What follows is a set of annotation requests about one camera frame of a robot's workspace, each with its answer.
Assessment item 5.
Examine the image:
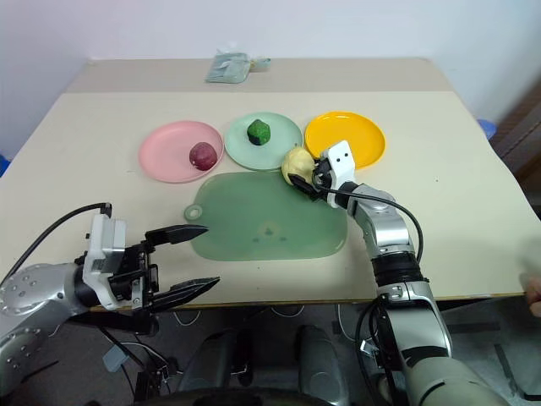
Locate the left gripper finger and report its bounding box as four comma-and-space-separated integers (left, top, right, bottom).
145, 225, 210, 250
147, 277, 221, 315

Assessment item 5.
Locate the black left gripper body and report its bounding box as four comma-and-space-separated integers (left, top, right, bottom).
107, 240, 161, 312

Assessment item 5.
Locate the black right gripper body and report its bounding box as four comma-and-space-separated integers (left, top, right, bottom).
311, 159, 336, 202

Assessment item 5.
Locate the pale yellow round fruit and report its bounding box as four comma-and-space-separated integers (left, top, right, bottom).
281, 145, 317, 186

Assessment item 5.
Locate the yellow plate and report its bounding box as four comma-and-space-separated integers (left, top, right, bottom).
303, 110, 387, 172

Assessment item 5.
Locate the light green plate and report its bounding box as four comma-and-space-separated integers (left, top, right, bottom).
224, 112, 303, 172

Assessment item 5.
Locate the pink plate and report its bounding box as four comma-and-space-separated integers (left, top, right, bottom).
138, 120, 225, 184

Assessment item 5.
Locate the bystander bare hand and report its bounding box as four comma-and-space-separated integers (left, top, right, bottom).
525, 273, 541, 317

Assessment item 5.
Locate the green cutting board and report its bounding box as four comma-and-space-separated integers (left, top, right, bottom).
183, 171, 349, 262

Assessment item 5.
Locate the dark green round fruit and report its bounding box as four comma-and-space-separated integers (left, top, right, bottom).
246, 118, 271, 146

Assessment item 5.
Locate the dark rounded shape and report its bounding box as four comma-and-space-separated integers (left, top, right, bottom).
177, 328, 251, 392

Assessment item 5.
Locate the dark red round fruit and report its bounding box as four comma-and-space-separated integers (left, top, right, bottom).
189, 141, 219, 171

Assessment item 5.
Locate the clear plastic bag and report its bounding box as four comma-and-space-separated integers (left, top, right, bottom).
205, 50, 271, 85

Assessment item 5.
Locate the brown wooden furniture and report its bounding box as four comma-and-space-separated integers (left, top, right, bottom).
493, 79, 541, 178

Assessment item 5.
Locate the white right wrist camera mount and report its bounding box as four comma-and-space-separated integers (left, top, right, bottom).
322, 140, 359, 209

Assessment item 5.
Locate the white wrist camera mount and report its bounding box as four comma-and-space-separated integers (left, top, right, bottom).
322, 140, 359, 209
81, 213, 128, 310

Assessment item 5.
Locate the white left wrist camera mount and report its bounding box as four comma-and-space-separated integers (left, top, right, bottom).
81, 213, 128, 310

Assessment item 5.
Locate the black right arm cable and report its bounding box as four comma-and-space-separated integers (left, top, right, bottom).
325, 188, 425, 266

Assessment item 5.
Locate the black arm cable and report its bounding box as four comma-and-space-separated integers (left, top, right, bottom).
0, 202, 113, 288
325, 188, 425, 266

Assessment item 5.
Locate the grey cable tag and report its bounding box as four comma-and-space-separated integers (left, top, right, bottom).
103, 348, 130, 373

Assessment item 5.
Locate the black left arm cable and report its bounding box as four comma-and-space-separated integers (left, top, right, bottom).
0, 202, 113, 288

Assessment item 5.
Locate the white floor cable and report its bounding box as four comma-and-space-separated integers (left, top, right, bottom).
336, 303, 361, 341

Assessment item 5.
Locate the thin black cable loop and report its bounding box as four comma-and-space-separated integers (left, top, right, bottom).
356, 295, 401, 406

